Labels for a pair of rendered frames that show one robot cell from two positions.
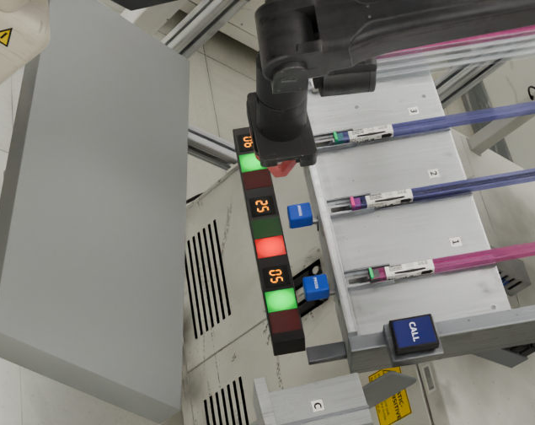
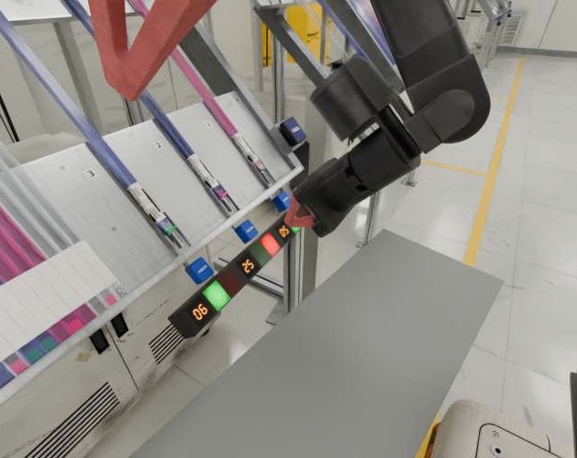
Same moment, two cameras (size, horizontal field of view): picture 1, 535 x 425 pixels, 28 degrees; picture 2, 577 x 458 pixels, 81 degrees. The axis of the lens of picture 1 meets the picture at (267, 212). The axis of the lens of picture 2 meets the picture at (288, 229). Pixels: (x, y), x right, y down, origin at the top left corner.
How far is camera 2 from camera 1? 1.31 m
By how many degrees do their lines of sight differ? 79
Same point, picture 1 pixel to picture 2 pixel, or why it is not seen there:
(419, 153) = (143, 159)
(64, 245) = (434, 308)
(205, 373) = (142, 375)
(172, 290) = (350, 269)
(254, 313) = (110, 359)
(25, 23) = not seen: outside the picture
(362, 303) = (274, 172)
